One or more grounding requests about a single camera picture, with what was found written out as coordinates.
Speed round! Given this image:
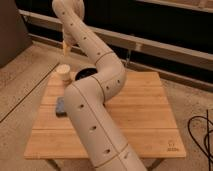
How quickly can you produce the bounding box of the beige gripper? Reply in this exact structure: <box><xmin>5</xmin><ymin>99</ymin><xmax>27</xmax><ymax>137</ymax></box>
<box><xmin>62</xmin><ymin>29</ymin><xmax>76</xmax><ymax>56</ymax></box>

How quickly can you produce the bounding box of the cream ceramic cup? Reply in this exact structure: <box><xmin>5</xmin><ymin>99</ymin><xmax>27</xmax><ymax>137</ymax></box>
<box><xmin>56</xmin><ymin>64</ymin><xmax>72</xmax><ymax>84</ymax></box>

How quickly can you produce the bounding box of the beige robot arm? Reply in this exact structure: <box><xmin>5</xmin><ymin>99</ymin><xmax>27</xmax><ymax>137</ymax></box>
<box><xmin>52</xmin><ymin>0</ymin><xmax>147</xmax><ymax>171</ymax></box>

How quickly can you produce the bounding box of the black bowl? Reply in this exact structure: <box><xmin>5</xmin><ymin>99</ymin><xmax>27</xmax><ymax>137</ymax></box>
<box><xmin>75</xmin><ymin>68</ymin><xmax>97</xmax><ymax>80</ymax></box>

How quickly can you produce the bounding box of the grey chair back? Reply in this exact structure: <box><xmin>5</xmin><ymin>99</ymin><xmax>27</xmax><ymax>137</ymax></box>
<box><xmin>0</xmin><ymin>0</ymin><xmax>32</xmax><ymax>68</ymax></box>

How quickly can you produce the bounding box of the wooden folding table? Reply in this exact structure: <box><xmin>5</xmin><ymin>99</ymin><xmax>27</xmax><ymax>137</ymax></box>
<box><xmin>24</xmin><ymin>71</ymin><xmax>186</xmax><ymax>159</ymax></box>

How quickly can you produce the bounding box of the white window rail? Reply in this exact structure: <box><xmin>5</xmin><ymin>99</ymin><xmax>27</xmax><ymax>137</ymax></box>
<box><xmin>18</xmin><ymin>9</ymin><xmax>213</xmax><ymax>71</ymax></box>

